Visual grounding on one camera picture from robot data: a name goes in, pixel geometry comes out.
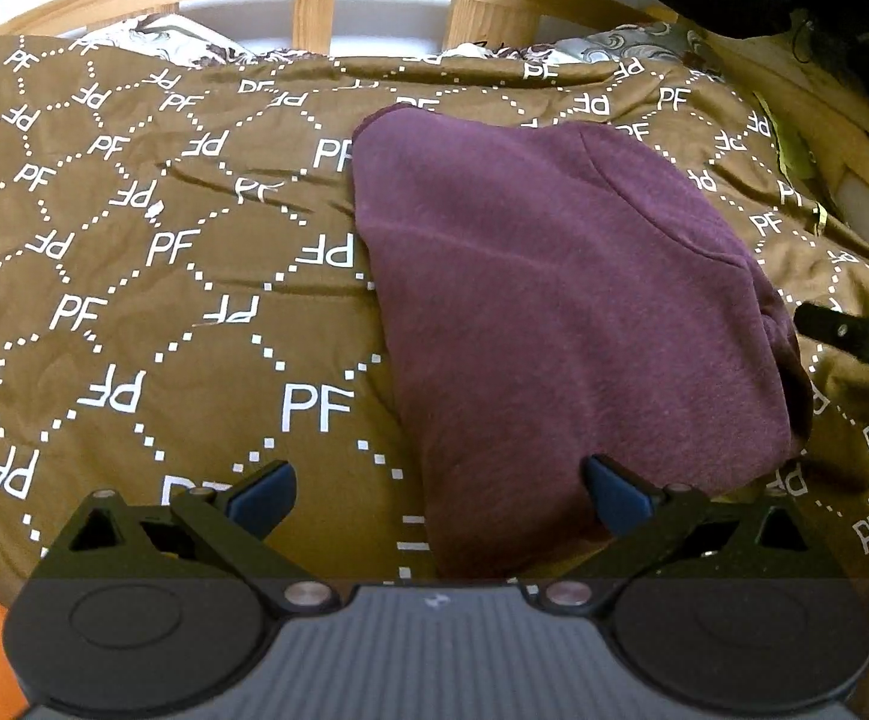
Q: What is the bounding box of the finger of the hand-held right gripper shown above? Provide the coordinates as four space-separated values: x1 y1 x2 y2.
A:
793 302 869 380

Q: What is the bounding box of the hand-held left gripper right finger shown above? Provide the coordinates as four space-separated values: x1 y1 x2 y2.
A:
582 454 835 613

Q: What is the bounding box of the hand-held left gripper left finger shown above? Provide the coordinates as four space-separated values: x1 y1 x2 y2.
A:
44 459 346 613

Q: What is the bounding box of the maroon sweater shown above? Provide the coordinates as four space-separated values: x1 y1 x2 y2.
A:
348 106 815 582

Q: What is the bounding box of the brown printed blanket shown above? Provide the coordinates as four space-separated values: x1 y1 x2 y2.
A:
0 24 869 587

